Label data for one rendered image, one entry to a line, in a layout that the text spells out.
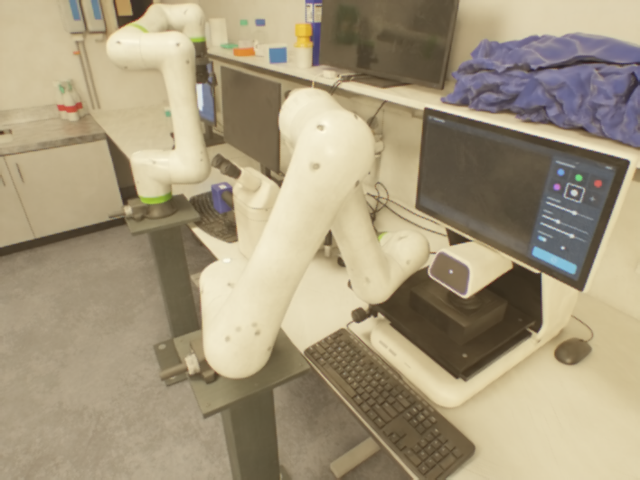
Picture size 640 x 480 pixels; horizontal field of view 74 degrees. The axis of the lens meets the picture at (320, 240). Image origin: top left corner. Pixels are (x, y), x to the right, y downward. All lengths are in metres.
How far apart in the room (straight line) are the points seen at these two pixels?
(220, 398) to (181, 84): 1.03
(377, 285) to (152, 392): 1.42
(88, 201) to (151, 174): 1.76
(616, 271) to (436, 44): 0.88
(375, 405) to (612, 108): 0.85
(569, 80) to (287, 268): 0.82
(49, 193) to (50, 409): 1.59
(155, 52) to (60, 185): 1.94
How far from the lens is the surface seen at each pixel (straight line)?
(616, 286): 1.52
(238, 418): 1.16
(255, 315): 0.74
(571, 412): 1.17
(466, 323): 1.04
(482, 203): 1.00
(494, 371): 1.13
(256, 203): 1.34
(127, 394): 2.21
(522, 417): 1.11
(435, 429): 1.00
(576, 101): 1.21
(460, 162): 1.01
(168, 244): 1.84
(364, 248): 0.94
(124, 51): 1.62
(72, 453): 2.10
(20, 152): 3.32
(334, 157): 0.62
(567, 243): 0.92
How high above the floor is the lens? 1.56
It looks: 30 degrees down
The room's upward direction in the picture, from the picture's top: straight up
